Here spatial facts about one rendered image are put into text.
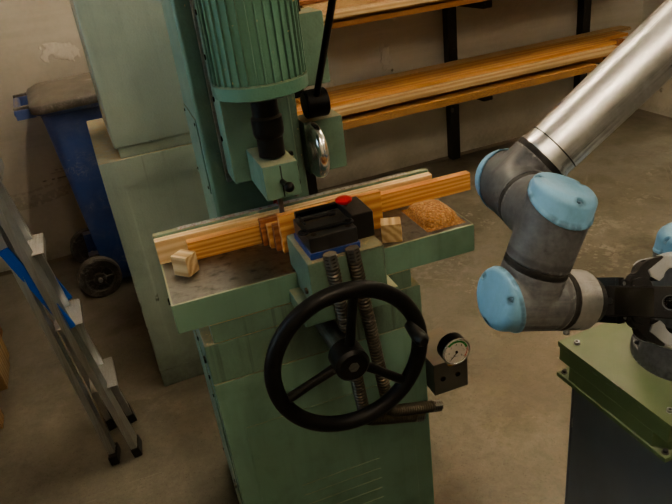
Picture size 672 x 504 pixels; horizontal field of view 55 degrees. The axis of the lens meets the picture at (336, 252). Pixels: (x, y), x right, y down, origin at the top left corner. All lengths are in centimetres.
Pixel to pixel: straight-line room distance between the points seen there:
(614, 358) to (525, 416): 85
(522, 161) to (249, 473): 84
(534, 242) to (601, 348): 57
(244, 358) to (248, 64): 53
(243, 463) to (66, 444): 115
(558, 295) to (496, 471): 116
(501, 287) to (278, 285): 45
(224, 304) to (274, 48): 45
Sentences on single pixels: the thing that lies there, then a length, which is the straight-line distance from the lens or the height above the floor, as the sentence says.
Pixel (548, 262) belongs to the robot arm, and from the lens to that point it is 89.
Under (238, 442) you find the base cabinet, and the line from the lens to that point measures 136.
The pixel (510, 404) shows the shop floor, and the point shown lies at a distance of 224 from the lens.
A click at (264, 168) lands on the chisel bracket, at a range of 122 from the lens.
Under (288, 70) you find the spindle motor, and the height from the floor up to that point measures 124.
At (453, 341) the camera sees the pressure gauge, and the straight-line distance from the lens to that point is 133.
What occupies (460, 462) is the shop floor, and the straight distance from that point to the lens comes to 205.
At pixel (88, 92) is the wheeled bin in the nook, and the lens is 296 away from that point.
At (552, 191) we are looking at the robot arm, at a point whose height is 113.
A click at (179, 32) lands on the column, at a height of 130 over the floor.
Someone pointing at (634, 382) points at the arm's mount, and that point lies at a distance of 135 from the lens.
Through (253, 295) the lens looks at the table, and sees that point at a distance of 119.
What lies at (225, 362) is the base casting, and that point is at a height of 75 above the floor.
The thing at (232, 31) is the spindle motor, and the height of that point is 132.
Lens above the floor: 146
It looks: 27 degrees down
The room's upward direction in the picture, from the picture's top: 7 degrees counter-clockwise
